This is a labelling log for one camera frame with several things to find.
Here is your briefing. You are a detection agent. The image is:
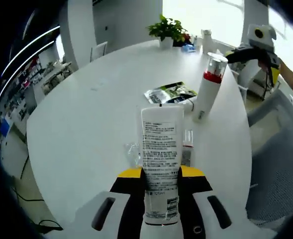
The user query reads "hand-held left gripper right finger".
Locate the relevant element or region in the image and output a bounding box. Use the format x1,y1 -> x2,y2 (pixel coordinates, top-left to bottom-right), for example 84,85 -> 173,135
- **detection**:
177,165 -> 249,239

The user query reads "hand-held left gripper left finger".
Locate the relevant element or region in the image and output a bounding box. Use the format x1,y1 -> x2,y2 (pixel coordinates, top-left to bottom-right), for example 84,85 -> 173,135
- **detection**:
75,167 -> 146,239

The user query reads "tall white skincare pump bottle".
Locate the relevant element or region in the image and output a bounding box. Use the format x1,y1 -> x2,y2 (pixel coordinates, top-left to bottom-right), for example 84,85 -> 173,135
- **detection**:
192,52 -> 229,123

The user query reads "white skincare tube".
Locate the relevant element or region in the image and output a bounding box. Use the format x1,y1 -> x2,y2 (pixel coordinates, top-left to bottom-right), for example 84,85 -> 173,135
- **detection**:
138,105 -> 186,239

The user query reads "green black skincare sachet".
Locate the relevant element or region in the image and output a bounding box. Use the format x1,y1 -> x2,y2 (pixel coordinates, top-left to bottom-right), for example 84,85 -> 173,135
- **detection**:
143,81 -> 198,104

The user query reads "white plastic bottle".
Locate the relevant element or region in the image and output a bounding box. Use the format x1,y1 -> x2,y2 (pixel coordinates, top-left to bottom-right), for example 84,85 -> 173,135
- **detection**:
200,29 -> 215,54

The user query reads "blue storage box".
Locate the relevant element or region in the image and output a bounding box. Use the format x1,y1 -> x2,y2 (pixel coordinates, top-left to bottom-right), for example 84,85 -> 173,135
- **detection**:
0,118 -> 12,137

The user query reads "person's right hand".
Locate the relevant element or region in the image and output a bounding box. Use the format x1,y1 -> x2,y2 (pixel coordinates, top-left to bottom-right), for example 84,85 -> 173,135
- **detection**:
258,57 -> 269,72

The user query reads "dark red bag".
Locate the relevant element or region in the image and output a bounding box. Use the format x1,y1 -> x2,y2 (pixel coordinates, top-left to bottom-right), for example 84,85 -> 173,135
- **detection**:
173,33 -> 191,48

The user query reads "grey mesh office chair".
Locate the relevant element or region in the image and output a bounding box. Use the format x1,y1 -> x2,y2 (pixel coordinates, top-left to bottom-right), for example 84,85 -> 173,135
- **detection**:
245,89 -> 293,227

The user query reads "potted green plant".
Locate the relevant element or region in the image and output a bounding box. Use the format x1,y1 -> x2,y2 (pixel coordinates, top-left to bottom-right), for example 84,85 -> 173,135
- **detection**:
147,14 -> 189,49

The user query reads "white framed chair back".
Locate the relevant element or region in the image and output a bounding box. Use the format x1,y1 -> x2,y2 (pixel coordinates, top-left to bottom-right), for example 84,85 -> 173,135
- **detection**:
90,41 -> 108,63

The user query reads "white ceiling light strip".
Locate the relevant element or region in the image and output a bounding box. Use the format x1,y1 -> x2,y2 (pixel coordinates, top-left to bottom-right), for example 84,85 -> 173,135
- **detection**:
0,39 -> 56,102
0,24 -> 61,77

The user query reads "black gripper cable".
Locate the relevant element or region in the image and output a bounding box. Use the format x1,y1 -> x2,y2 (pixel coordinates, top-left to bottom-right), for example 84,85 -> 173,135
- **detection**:
262,66 -> 273,102

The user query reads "black floor cable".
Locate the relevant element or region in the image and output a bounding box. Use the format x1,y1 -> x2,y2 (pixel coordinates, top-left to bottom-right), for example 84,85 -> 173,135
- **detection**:
10,185 -> 64,234

